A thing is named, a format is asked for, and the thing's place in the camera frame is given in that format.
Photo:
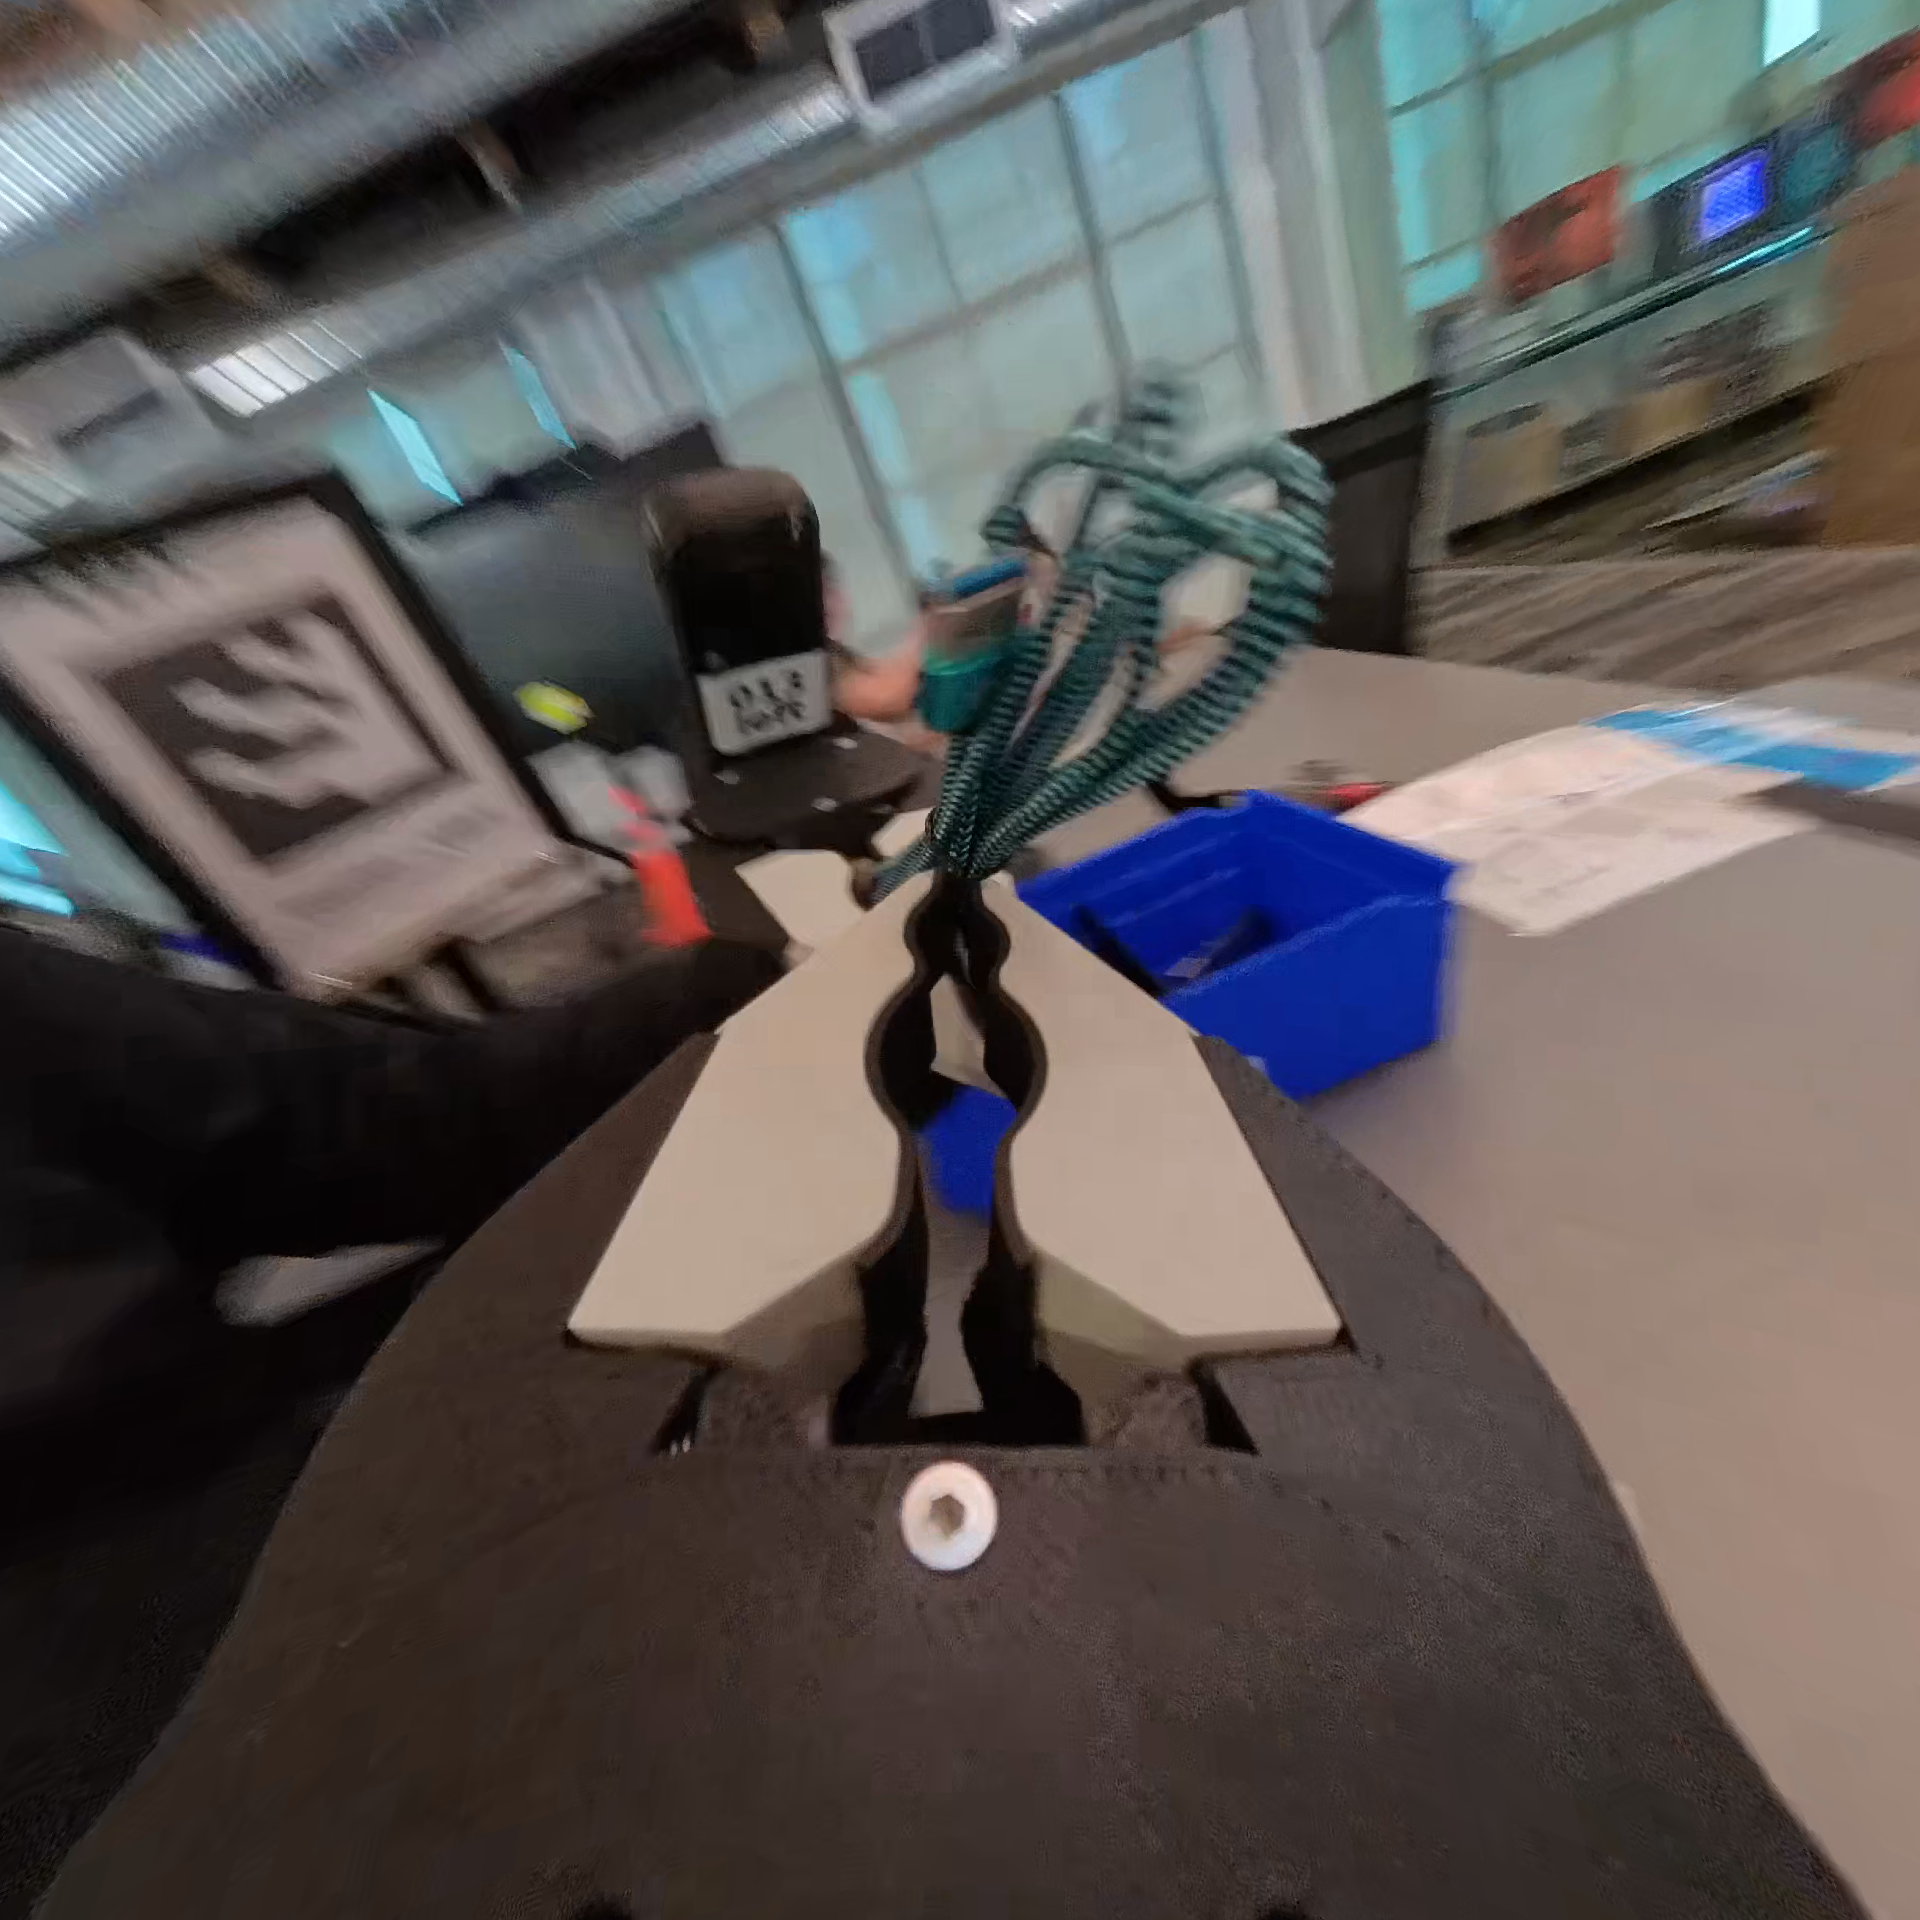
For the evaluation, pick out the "large cardboard box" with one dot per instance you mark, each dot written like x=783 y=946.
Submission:
x=1875 y=377

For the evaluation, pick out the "blue and white leaflet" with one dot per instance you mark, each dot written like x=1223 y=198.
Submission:
x=1770 y=750

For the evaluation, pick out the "red and black tool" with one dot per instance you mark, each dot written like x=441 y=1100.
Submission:
x=1350 y=783

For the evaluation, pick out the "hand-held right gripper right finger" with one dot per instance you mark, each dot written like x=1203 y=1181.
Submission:
x=1171 y=1185

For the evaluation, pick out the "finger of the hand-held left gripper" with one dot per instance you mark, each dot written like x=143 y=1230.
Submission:
x=809 y=901
x=902 y=834

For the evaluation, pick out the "blue bin with marker label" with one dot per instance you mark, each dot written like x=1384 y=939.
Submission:
x=1320 y=962

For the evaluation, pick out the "framed marker sign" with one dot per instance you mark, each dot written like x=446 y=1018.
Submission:
x=270 y=722

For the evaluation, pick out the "white printed paper sheet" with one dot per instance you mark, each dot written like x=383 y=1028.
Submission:
x=1576 y=827

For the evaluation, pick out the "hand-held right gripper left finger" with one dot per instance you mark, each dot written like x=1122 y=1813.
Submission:
x=751 y=1185

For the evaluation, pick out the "orange traffic cone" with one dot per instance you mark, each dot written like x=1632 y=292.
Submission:
x=668 y=886

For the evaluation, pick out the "storage shelf with boxes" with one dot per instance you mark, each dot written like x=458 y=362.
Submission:
x=1635 y=389

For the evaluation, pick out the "black mesh chair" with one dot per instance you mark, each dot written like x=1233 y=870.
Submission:
x=1382 y=524

